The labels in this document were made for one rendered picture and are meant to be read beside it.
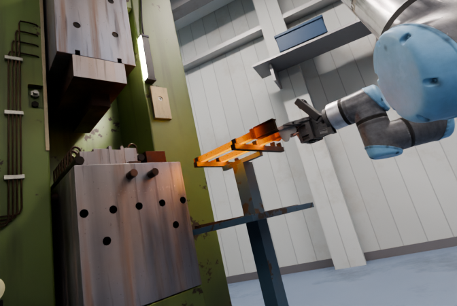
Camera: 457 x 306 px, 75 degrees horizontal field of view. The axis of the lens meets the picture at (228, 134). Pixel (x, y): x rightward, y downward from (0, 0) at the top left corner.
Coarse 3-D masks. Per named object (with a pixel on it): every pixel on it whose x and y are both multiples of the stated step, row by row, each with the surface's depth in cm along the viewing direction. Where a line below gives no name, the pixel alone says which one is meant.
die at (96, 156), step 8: (80, 152) 99; (88, 152) 101; (96, 152) 102; (104, 152) 104; (112, 152) 106; (120, 152) 108; (128, 152) 110; (136, 152) 112; (88, 160) 100; (96, 160) 101; (104, 160) 103; (112, 160) 105; (120, 160) 107; (128, 160) 109; (136, 160) 111
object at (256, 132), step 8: (272, 120) 98; (256, 128) 102; (264, 128) 100; (272, 128) 98; (248, 136) 103; (256, 136) 102; (264, 136) 100; (224, 144) 110; (208, 152) 116; (216, 152) 113; (224, 152) 114; (200, 160) 119
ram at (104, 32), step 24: (48, 0) 122; (72, 0) 119; (96, 0) 126; (120, 0) 135; (48, 24) 120; (72, 24) 115; (96, 24) 122; (120, 24) 130; (48, 48) 119; (72, 48) 111; (96, 48) 118; (120, 48) 125; (48, 72) 118; (48, 96) 134
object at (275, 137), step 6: (264, 138) 113; (270, 138) 112; (276, 138) 110; (252, 144) 117; (258, 144) 115; (264, 144) 115; (234, 150) 123; (222, 156) 127; (228, 156) 125; (234, 156) 124
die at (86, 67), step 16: (80, 64) 111; (96, 64) 115; (112, 64) 120; (64, 80) 118; (80, 80) 111; (96, 80) 114; (112, 80) 117; (64, 96) 119; (80, 96) 122; (112, 96) 127; (64, 112) 131
